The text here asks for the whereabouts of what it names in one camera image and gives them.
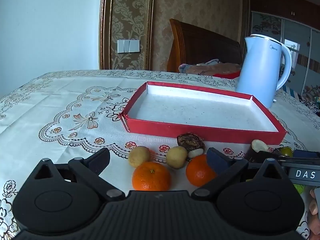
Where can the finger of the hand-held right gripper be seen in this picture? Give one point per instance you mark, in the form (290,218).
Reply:
(306,154)
(275,155)

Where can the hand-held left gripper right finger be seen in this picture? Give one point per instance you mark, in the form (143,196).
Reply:
(217,162)

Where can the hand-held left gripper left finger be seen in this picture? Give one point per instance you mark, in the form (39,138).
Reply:
(98,161)

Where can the green tomato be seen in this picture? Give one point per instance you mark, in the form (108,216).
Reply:
(286,151)

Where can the green cucumber piece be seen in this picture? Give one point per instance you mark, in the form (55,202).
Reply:
(298,189)

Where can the short dark sugarcane piece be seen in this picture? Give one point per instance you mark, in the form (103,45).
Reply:
(258,145)

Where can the orange mandarin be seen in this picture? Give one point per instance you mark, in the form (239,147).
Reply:
(198,171)
(151,177)

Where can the dark brown water chestnut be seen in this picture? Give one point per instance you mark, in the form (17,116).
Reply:
(190,142)

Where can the tan longan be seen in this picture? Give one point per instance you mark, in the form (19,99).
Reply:
(139,156)

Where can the small potato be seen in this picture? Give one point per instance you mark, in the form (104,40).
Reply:
(176,157)

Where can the red cardboard box tray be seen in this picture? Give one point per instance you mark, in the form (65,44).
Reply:
(200,110)

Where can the person's right hand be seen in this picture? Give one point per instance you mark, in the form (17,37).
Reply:
(312,205)

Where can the colourful patterned quilt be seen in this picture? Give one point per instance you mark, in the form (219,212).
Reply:
(312,100)

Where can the white electric kettle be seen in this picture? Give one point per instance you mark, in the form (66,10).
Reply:
(260,72)

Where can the red cloth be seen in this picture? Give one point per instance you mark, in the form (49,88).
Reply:
(230,75)

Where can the wooden bed headboard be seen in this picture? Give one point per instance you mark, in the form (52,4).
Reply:
(200,45)

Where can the floral sliding door wardrobe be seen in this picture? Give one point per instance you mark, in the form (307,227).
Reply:
(295,30)

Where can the white wall switch panel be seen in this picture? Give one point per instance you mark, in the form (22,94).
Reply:
(128,46)

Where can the ornate wall moulding frame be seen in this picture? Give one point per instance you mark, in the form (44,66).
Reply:
(130,17)

